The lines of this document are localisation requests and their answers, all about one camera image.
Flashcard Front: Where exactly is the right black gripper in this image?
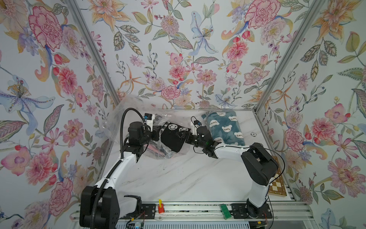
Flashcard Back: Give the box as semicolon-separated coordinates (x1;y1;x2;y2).
177;131;207;151

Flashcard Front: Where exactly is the teal cloud pattern blanket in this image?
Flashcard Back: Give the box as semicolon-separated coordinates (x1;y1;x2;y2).
201;109;246;146

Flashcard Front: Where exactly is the black smiley knitted blanket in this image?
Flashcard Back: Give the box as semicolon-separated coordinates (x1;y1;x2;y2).
160;122;191;153

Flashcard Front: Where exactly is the clear plastic vacuum bag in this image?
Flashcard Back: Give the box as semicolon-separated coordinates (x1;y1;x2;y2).
101;94;191;160

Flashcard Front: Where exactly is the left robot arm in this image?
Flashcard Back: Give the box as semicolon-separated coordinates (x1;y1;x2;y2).
79;122;162;229

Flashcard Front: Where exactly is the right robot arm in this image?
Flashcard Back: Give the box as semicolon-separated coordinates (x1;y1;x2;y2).
185;127;279;218

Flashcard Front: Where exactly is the pink folded blanket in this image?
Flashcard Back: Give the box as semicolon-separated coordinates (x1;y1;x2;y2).
148;145;166;157

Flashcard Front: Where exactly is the red yellow clamp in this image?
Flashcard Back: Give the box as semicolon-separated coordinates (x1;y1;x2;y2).
158;199;165;214

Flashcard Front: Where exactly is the green block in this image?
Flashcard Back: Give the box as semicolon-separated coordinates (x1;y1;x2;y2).
219;204;232;220

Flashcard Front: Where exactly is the wooden chessboard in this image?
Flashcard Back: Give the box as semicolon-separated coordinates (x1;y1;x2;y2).
269;169;287;197

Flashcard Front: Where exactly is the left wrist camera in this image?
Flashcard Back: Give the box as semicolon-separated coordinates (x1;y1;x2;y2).
144;113;155;132

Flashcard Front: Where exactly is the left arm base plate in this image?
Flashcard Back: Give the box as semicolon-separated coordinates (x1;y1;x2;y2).
119;204;157;220

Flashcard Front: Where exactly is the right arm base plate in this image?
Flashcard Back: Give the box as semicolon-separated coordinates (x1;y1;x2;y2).
231;203;273;219

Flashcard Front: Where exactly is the left black corrugated cable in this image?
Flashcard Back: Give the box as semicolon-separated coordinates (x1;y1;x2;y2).
89;108;146;229

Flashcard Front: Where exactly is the aluminium front rail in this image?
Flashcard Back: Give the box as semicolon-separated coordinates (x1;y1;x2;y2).
70;201;314;222

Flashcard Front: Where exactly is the left aluminium corner post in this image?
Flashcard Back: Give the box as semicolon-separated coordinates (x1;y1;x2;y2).
65;0;120;106

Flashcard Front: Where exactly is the aluminium corner post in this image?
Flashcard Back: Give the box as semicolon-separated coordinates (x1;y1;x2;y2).
253;0;324;114
65;0;120;106

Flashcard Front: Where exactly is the right aluminium corner post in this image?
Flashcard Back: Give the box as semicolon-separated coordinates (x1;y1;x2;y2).
253;0;324;114

